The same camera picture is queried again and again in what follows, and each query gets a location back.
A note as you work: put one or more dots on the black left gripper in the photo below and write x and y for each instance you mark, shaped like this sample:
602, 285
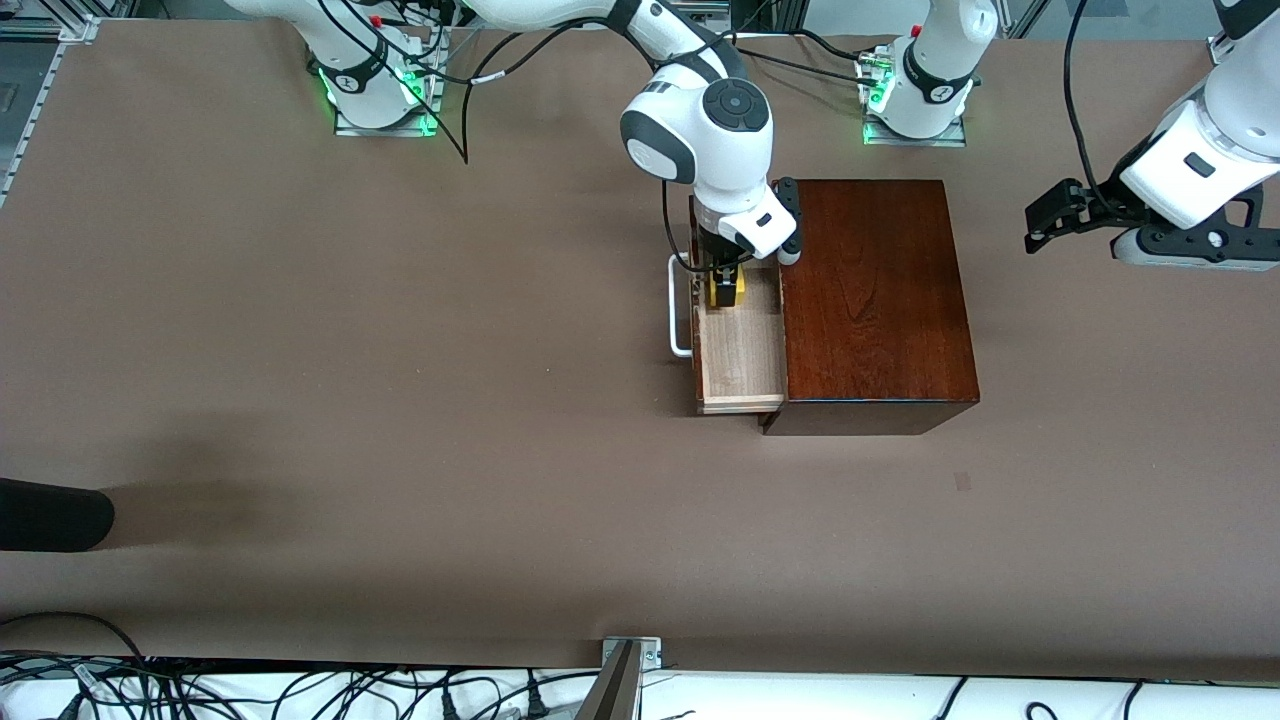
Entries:
1103, 208

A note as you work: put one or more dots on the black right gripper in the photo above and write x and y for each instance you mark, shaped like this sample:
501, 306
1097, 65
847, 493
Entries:
716, 251

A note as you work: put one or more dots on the yellow cube block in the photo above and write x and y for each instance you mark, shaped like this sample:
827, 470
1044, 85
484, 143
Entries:
741, 285

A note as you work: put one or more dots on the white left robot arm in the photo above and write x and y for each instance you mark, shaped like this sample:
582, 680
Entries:
1220, 130

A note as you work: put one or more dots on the dark brown wooden cabinet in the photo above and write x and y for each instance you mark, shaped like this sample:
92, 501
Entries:
880, 300

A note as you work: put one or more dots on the brown paper table cover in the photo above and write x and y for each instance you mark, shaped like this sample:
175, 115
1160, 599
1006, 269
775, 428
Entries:
400, 400

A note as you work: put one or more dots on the white panel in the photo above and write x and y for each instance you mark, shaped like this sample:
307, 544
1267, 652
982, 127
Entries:
800, 700

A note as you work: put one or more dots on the black ribbed cylinder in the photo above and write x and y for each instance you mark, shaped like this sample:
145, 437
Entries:
50, 515

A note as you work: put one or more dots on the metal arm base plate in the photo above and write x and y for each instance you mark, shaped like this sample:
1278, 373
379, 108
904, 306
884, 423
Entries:
915, 141
390, 130

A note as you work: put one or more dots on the aluminium frame profile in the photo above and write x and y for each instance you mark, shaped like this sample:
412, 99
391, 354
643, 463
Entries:
1028, 18
1214, 50
80, 28

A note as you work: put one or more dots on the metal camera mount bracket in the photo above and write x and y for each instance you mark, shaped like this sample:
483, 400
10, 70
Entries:
620, 690

